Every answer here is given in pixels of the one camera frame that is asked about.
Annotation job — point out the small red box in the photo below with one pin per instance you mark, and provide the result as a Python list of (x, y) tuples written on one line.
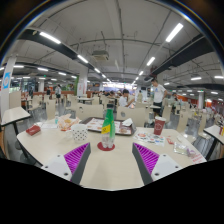
[(33, 130)]

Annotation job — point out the dark food tray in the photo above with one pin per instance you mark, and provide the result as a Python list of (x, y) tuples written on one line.
[(95, 125)]

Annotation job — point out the crumpled food wrapper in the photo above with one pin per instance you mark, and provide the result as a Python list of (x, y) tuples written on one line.
[(68, 122)]

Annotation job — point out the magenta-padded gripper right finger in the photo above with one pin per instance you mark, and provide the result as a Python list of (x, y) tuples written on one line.
[(146, 160)]

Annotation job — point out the printed sticker sheet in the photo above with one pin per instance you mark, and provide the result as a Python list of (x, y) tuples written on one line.
[(148, 138)]

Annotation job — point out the beige canteen chairs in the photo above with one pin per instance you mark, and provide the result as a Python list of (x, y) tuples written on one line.
[(88, 111)]

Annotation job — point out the person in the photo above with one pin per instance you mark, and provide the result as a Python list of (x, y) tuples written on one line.
[(124, 100), (159, 95), (58, 91)]

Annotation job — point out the clear plastic packet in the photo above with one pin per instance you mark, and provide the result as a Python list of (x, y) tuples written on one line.
[(185, 149)]

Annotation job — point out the white polka dot mug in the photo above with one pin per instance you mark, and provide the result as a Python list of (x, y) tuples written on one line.
[(79, 133)]

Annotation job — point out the red paper cup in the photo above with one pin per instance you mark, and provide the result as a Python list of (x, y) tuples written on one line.
[(159, 126)]

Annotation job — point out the beige side table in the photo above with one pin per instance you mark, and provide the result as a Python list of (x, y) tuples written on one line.
[(215, 131), (13, 115)]

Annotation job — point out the green drink bottle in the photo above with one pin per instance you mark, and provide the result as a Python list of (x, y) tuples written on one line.
[(108, 126)]

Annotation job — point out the ceiling lights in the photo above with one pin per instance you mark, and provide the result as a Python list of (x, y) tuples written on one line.
[(174, 32)]

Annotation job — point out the blue round pillar sign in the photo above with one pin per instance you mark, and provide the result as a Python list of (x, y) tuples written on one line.
[(6, 80)]

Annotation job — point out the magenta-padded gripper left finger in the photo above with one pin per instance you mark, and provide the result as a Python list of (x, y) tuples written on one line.
[(77, 160)]

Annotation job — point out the white napkin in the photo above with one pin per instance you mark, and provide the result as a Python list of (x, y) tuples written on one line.
[(127, 122)]

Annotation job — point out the ceiling air conditioner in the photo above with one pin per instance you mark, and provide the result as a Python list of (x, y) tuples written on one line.
[(100, 55)]

